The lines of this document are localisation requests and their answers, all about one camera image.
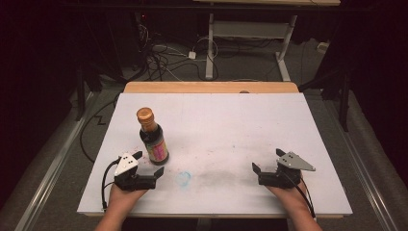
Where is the tangle of floor cables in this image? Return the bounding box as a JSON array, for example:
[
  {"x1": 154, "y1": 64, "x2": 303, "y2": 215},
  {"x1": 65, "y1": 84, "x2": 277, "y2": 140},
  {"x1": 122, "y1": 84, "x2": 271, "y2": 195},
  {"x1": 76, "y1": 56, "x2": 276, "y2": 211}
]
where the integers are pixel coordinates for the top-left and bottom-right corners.
[{"x1": 131, "y1": 22, "x2": 222, "y2": 83}]

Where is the white table board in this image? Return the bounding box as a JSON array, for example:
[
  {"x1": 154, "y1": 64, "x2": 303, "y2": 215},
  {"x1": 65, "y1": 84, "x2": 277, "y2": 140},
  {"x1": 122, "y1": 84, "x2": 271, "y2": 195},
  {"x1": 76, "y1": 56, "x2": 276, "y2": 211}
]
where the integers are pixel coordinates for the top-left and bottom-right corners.
[{"x1": 76, "y1": 92, "x2": 353, "y2": 219}]

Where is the wooden table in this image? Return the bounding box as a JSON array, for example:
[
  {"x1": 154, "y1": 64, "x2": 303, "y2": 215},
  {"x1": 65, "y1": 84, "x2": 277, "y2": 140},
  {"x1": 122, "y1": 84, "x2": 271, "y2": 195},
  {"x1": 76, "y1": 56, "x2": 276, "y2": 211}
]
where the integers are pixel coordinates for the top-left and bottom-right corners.
[{"x1": 122, "y1": 81, "x2": 300, "y2": 94}]

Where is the person's right hand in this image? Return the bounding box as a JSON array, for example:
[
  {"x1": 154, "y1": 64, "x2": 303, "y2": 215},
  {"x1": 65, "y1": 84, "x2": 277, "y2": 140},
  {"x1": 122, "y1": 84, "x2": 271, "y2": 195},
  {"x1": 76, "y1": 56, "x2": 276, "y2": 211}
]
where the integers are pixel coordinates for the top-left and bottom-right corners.
[{"x1": 265, "y1": 180, "x2": 312, "y2": 211}]

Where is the dark sauce bottle gold cap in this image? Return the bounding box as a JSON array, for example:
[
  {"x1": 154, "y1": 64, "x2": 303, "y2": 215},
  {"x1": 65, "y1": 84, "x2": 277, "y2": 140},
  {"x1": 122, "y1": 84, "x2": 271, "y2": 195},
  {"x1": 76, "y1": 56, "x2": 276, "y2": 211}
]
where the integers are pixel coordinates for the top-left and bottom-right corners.
[{"x1": 136, "y1": 107, "x2": 170, "y2": 167}]

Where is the white metal desk frame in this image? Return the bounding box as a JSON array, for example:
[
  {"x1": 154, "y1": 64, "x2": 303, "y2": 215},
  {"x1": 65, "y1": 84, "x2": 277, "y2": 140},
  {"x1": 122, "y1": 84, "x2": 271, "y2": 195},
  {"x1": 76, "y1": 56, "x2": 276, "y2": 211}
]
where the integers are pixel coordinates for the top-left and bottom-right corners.
[{"x1": 204, "y1": 12, "x2": 298, "y2": 83}]

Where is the black stand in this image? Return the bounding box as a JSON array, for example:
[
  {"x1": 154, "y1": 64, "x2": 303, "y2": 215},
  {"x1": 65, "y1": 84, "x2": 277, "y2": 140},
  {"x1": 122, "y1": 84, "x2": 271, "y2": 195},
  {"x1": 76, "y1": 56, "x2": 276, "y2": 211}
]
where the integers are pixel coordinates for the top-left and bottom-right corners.
[
  {"x1": 74, "y1": 62, "x2": 104, "y2": 122},
  {"x1": 297, "y1": 62, "x2": 352, "y2": 133}
]

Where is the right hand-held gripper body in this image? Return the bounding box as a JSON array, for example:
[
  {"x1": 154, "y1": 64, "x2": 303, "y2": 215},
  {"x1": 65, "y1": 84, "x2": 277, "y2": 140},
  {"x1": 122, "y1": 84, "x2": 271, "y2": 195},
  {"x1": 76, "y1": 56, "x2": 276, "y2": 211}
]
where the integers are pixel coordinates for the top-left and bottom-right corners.
[{"x1": 258, "y1": 151, "x2": 317, "y2": 189}]

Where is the metal floor rail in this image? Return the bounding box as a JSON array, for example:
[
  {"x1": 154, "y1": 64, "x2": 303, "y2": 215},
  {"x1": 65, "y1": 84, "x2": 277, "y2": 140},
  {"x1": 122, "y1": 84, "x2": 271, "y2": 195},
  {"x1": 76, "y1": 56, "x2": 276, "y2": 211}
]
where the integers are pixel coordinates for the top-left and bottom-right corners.
[
  {"x1": 13, "y1": 91, "x2": 95, "y2": 231},
  {"x1": 320, "y1": 92, "x2": 400, "y2": 231}
]

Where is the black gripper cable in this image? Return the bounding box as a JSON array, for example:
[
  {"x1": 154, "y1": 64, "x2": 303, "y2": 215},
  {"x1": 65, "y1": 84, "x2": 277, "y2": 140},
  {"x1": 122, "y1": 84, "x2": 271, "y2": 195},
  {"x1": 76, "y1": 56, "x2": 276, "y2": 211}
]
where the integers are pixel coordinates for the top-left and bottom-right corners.
[
  {"x1": 283, "y1": 172, "x2": 318, "y2": 219},
  {"x1": 101, "y1": 159, "x2": 122, "y2": 212}
]

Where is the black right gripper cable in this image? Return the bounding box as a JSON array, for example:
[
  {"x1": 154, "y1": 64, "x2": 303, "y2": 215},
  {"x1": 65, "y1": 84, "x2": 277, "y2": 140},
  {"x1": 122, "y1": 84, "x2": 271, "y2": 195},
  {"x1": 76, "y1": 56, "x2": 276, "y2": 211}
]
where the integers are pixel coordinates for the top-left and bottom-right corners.
[{"x1": 283, "y1": 172, "x2": 318, "y2": 219}]

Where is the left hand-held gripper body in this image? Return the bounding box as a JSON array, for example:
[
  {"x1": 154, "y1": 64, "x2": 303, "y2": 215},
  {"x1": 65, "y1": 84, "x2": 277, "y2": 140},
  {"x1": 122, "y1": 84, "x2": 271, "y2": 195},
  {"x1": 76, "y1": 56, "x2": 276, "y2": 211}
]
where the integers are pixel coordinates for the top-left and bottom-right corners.
[{"x1": 114, "y1": 152, "x2": 158, "y2": 193}]

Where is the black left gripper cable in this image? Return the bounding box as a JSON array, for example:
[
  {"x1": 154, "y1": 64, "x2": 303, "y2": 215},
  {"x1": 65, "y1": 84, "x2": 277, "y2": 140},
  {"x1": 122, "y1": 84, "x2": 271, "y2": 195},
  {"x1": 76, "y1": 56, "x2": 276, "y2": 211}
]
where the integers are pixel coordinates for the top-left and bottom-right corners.
[{"x1": 101, "y1": 159, "x2": 122, "y2": 212}]

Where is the white floor box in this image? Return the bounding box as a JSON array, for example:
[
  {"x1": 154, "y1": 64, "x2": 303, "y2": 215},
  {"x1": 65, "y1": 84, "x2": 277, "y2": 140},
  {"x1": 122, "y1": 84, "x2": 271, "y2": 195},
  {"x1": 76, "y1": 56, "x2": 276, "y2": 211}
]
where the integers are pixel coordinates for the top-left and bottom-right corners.
[{"x1": 316, "y1": 41, "x2": 331, "y2": 54}]

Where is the black floor cable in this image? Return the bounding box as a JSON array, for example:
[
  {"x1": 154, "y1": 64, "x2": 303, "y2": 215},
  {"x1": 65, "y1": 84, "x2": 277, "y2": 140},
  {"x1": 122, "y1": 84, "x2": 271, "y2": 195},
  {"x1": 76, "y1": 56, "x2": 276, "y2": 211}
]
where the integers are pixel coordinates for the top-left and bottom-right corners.
[{"x1": 79, "y1": 94, "x2": 121, "y2": 165}]

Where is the person's left hand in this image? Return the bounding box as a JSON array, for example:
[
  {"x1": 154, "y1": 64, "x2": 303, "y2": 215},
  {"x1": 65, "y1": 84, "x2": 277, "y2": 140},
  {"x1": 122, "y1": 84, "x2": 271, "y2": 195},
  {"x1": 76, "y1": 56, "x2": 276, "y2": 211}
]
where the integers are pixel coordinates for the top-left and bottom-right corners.
[{"x1": 108, "y1": 185, "x2": 149, "y2": 211}]

